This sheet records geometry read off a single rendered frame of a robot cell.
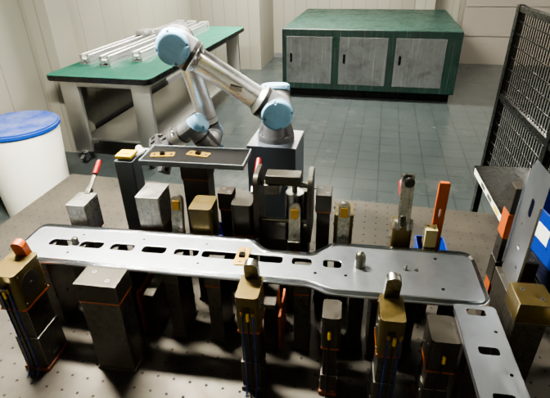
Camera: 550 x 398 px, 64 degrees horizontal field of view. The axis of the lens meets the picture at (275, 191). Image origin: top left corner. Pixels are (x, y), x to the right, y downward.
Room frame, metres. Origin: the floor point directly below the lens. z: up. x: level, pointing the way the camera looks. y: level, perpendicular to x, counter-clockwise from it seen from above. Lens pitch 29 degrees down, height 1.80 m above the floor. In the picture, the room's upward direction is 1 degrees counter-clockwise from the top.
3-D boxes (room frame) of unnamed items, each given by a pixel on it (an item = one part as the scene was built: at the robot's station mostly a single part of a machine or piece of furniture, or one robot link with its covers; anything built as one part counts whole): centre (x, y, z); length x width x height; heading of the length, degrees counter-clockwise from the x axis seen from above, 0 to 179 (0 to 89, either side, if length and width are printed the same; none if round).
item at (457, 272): (1.04, 0.12, 1.00); 1.38 x 0.22 x 0.02; 81
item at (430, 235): (1.08, -0.46, 0.88); 0.04 x 0.04 x 0.37; 81
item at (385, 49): (6.70, -1.44, 0.44); 2.21 x 2.10 x 0.87; 77
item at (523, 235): (0.91, -0.62, 1.17); 0.12 x 0.01 x 0.34; 171
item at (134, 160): (1.45, 0.53, 0.92); 0.08 x 0.08 x 0.44; 81
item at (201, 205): (1.24, 0.23, 0.89); 0.12 x 0.08 x 0.38; 171
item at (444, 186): (1.10, -0.48, 0.95); 0.03 x 0.01 x 0.50; 81
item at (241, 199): (1.26, 0.10, 0.89); 0.12 x 0.07 x 0.38; 171
